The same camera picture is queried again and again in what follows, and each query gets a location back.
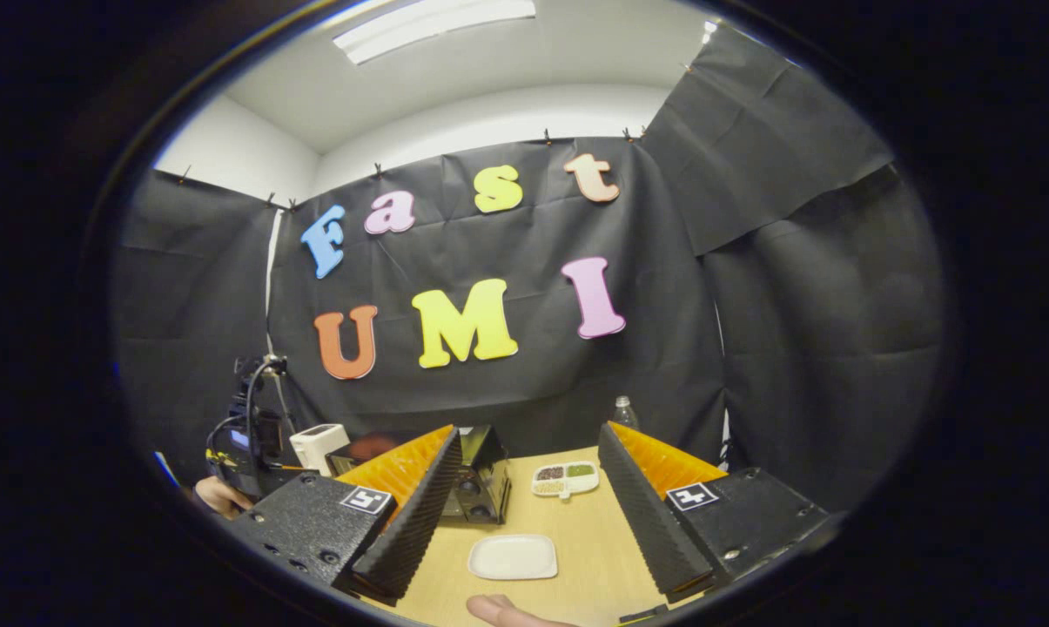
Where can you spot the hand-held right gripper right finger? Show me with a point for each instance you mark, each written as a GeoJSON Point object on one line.
{"type": "Point", "coordinates": [650, 522]}

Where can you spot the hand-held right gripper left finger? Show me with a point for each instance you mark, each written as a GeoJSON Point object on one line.
{"type": "Point", "coordinates": [406, 531]}

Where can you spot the black electric oven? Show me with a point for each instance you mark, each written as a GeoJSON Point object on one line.
{"type": "Point", "coordinates": [480, 479]}

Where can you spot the white toaster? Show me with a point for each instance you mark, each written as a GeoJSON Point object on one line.
{"type": "Point", "coordinates": [319, 446]}

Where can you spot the white divided dish with spices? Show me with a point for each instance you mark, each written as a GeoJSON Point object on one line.
{"type": "Point", "coordinates": [565, 478]}

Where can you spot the white square plate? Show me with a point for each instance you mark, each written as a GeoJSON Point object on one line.
{"type": "Point", "coordinates": [513, 557]}

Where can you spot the clear plastic water bottle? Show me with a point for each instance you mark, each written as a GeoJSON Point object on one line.
{"type": "Point", "coordinates": [626, 414]}

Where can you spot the black backdrop cloth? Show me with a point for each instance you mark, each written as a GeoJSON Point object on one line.
{"type": "Point", "coordinates": [794, 305]}

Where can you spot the long ceiling light panel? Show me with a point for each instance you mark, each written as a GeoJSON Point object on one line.
{"type": "Point", "coordinates": [433, 26]}

